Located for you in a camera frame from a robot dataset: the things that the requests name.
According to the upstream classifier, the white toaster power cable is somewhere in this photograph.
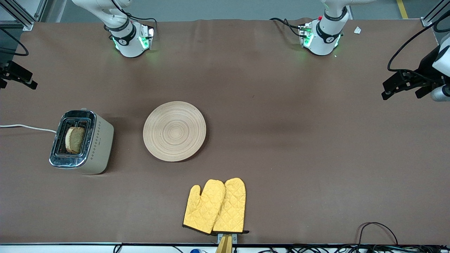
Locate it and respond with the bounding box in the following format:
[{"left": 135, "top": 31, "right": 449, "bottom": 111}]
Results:
[{"left": 0, "top": 124, "right": 57, "bottom": 134}]

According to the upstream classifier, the aluminium frame profile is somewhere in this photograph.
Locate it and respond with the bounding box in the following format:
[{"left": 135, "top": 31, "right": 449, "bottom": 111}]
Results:
[
  {"left": 421, "top": 0, "right": 450, "bottom": 27},
  {"left": 0, "top": 0, "right": 48, "bottom": 31}
]

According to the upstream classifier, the black looped cable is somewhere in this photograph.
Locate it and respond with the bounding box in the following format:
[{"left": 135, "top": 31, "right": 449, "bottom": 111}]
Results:
[{"left": 357, "top": 222, "right": 399, "bottom": 246}]

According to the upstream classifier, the round wooden plate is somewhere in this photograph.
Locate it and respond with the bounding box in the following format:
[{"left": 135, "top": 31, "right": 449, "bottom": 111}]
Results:
[{"left": 143, "top": 101, "right": 207, "bottom": 162}]

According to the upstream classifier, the black left arm base cable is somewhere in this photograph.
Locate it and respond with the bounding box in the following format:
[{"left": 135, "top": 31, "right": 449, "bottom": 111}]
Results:
[{"left": 270, "top": 17, "right": 303, "bottom": 38}]

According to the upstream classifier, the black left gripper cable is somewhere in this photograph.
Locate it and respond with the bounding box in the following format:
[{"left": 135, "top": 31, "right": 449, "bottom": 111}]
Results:
[{"left": 387, "top": 11, "right": 450, "bottom": 73}]

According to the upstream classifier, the black right arm base cable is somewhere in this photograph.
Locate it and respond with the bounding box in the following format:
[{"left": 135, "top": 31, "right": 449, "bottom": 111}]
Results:
[{"left": 112, "top": 0, "right": 158, "bottom": 35}]

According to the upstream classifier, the small metal bracket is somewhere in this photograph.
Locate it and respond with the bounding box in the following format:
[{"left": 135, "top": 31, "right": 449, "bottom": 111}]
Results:
[{"left": 217, "top": 233, "right": 238, "bottom": 245}]

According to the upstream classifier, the black arm base cable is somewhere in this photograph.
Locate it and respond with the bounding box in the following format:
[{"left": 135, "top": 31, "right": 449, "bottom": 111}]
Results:
[
  {"left": 112, "top": 0, "right": 158, "bottom": 35},
  {"left": 270, "top": 17, "right": 303, "bottom": 38}
]

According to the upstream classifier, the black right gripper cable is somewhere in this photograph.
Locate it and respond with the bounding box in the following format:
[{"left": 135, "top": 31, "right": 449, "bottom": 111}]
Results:
[{"left": 0, "top": 27, "right": 29, "bottom": 57}]

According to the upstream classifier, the yellow quilted oven mitt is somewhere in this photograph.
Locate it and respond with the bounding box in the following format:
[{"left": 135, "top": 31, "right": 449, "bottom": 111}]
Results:
[
  {"left": 182, "top": 179, "right": 226, "bottom": 235},
  {"left": 212, "top": 177, "right": 249, "bottom": 234}
]

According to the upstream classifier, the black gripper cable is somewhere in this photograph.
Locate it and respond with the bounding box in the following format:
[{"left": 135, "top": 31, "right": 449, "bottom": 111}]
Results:
[
  {"left": 387, "top": 11, "right": 450, "bottom": 73},
  {"left": 0, "top": 27, "right": 29, "bottom": 57}
]

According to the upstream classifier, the beige chrome two-slot toaster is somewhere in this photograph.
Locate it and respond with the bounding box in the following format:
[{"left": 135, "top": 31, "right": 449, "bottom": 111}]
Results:
[{"left": 49, "top": 108, "right": 115, "bottom": 175}]

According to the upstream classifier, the brown table cover mat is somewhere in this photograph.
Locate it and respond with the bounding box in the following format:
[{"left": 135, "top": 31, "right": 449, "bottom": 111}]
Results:
[{"left": 0, "top": 18, "right": 450, "bottom": 245}]

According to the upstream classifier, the brown toast slice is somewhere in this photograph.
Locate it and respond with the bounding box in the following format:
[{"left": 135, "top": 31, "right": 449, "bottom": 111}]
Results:
[{"left": 65, "top": 126, "right": 86, "bottom": 154}]

